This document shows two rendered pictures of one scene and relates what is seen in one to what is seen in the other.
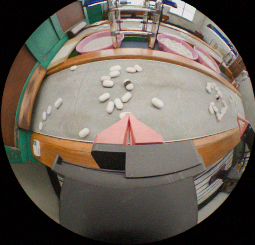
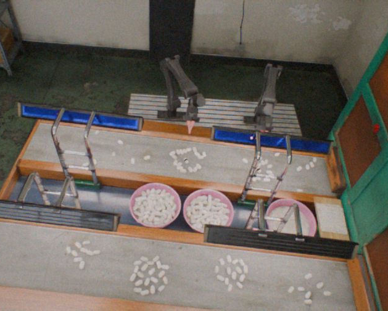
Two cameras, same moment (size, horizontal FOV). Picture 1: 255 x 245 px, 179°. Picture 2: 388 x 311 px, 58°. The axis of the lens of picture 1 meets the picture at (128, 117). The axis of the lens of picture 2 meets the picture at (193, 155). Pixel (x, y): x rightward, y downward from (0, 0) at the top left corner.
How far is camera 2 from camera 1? 2.03 m
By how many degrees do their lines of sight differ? 54
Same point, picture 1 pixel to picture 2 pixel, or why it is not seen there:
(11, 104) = (346, 150)
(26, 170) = not seen: outside the picture
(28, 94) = (332, 166)
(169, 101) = (237, 162)
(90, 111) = (275, 163)
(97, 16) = not seen: outside the picture
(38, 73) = (335, 182)
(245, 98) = not seen: outside the picture
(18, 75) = (353, 163)
